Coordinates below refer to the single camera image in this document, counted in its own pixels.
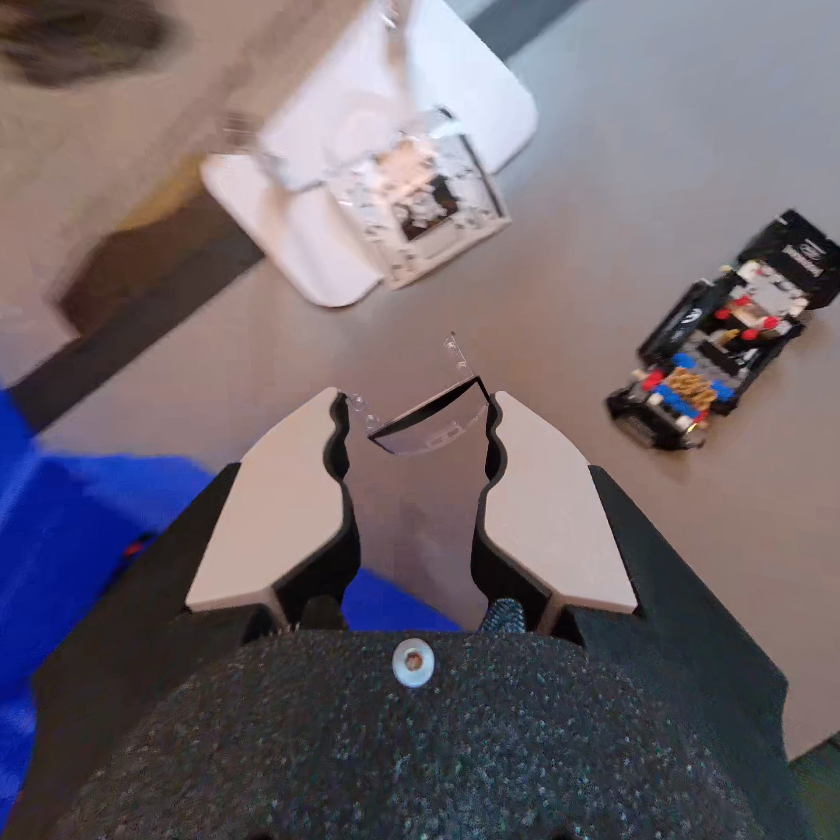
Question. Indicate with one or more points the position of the book stand with white base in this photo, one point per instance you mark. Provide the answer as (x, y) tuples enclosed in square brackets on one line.
[(459, 85)]

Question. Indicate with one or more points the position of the black and white sticker sheet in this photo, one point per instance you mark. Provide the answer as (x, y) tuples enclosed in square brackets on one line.
[(433, 223)]

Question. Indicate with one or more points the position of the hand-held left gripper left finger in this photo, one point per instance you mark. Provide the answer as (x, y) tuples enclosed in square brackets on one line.
[(275, 525)]

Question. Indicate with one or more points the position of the transparent lego windshield piece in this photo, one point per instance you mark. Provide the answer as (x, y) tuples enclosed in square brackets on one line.
[(426, 438)]

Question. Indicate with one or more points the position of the partly built lego car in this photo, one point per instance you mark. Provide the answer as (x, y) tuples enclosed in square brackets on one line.
[(715, 341)]

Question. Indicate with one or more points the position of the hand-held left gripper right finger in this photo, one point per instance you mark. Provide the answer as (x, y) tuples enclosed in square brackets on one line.
[(551, 525)]

